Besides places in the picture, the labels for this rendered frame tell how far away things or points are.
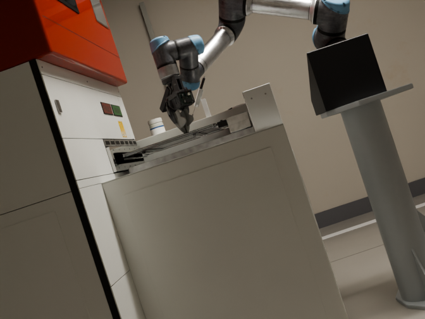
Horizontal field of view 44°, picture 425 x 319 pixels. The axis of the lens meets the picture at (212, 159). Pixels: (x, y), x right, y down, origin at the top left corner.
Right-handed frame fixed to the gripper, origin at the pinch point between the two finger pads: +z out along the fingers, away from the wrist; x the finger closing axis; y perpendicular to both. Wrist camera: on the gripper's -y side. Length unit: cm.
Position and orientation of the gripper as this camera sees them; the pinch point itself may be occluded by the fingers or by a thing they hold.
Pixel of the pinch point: (184, 131)
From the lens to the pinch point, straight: 196.6
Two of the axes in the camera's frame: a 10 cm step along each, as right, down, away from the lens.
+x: 7.6, -2.4, 6.1
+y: 5.7, -1.9, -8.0
